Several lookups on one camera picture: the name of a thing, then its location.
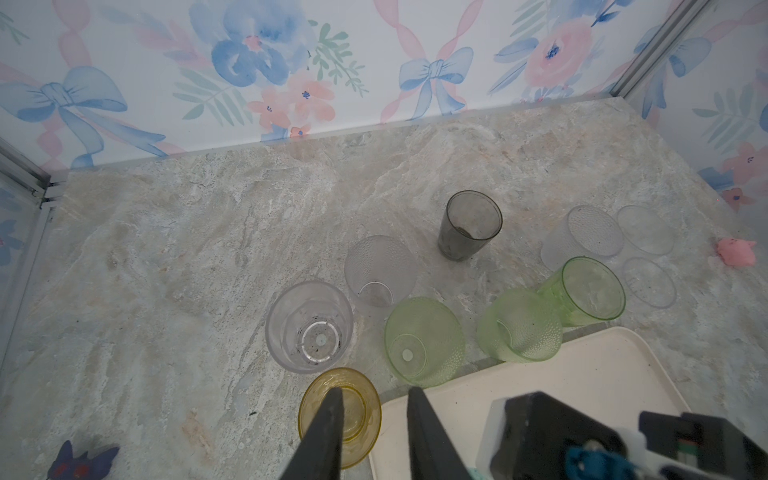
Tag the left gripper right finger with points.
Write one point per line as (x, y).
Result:
(431, 452)

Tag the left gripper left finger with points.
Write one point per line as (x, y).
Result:
(319, 453)

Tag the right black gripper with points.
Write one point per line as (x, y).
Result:
(536, 436)

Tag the clear smooth cup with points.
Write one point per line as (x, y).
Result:
(309, 327)

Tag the clear textured cup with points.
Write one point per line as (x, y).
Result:
(584, 231)
(380, 271)

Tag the beige plastic tray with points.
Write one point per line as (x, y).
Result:
(611, 376)

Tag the light green textured cup middle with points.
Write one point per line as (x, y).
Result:
(520, 327)

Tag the light green textured cup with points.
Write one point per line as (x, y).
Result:
(424, 342)
(520, 327)

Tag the light green textured cup left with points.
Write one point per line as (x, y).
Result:
(424, 342)

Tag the bright green cup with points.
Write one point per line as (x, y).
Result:
(584, 291)

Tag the clear cup front right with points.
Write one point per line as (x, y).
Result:
(647, 285)

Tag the smoky grey cup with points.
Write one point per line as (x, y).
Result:
(471, 220)

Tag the clear cup back right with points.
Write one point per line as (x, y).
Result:
(646, 234)

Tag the pikachu toy figure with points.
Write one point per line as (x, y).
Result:
(68, 467)

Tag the pink pig toy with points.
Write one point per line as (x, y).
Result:
(736, 253)

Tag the left aluminium corner post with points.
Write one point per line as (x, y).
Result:
(28, 199)

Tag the aluminium corner post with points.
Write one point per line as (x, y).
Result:
(683, 15)
(28, 199)

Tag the right aluminium corner post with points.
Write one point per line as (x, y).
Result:
(683, 15)

